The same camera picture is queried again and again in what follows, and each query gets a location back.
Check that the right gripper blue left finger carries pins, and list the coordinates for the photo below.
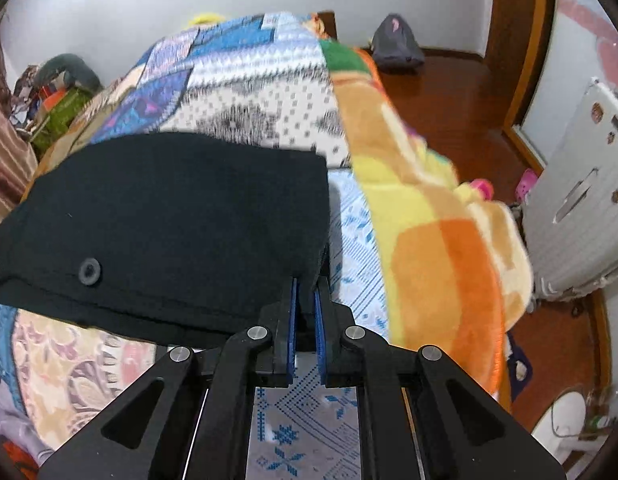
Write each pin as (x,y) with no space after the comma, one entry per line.
(284,337)

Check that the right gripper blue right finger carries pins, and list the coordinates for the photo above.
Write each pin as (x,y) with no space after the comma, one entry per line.
(327,334)

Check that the black pants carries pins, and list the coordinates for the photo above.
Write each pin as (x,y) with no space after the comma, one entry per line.
(173,237)

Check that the orange yellow fleece blanket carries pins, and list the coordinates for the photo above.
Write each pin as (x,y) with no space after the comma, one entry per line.
(455,269)

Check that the blue patchwork bed cover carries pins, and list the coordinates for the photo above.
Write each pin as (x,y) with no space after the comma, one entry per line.
(189,416)

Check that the pink slipper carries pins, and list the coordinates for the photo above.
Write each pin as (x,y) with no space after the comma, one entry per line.
(525,184)

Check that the white fan base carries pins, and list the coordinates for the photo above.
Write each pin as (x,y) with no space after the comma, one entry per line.
(560,427)

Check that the white suitcase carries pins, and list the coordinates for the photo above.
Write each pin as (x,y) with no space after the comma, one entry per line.
(570,216)

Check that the grey backpack on floor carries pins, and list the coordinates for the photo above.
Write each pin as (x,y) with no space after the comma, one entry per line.
(394,46)

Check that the green fabric bag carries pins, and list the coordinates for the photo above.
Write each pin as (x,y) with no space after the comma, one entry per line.
(58,113)

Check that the yellow curved foam tube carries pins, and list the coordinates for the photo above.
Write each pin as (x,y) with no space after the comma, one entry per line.
(207,19)

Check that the striped pink curtain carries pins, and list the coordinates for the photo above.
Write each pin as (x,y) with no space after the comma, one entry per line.
(17,159)

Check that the brown wooden door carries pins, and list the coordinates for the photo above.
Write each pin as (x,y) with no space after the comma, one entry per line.
(517,44)

